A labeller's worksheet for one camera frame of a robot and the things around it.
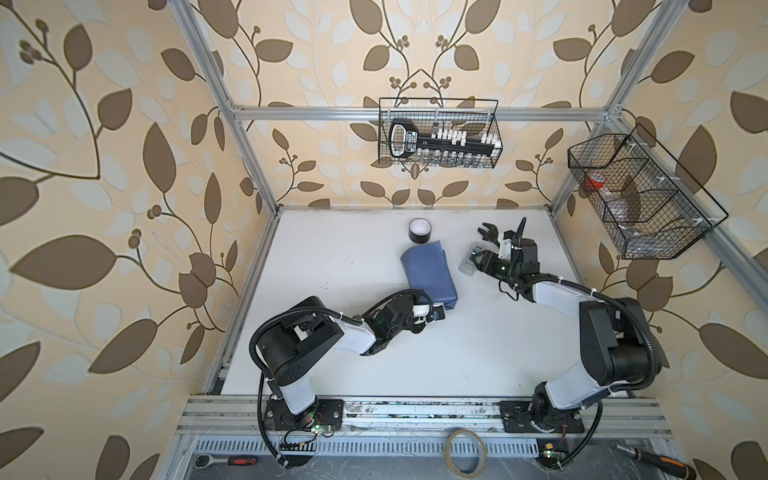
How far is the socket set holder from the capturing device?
2.72ft

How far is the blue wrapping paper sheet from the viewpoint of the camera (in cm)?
91

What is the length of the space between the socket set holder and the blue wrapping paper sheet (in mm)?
326
